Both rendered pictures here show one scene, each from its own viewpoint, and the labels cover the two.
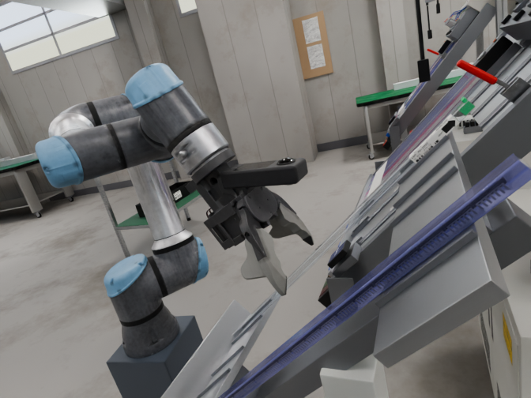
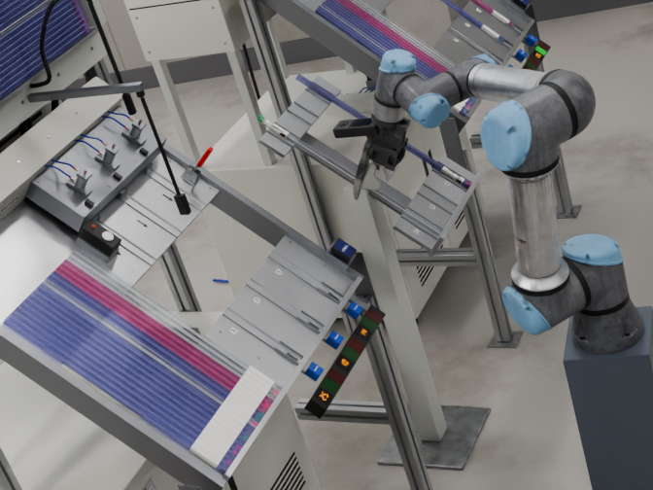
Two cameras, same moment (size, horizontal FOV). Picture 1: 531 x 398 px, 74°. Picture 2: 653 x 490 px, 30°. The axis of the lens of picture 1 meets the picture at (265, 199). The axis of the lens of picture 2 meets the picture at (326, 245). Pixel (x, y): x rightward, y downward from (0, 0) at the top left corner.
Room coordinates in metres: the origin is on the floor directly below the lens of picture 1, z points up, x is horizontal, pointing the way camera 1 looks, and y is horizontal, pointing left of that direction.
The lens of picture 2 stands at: (3.03, 0.09, 2.09)
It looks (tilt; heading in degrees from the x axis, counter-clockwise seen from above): 28 degrees down; 185
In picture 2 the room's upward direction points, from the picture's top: 18 degrees counter-clockwise
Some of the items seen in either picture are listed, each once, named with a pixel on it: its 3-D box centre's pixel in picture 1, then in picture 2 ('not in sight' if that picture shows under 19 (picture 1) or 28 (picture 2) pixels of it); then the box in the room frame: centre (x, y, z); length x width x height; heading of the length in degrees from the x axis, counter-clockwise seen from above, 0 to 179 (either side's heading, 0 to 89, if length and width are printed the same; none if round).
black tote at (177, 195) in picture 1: (167, 197); not in sight; (3.03, 0.85, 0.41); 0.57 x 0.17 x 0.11; 153
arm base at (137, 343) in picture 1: (146, 322); (603, 313); (0.84, 0.40, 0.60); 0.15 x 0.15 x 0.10
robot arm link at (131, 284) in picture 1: (134, 285); (592, 269); (0.84, 0.39, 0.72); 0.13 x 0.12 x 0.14; 115
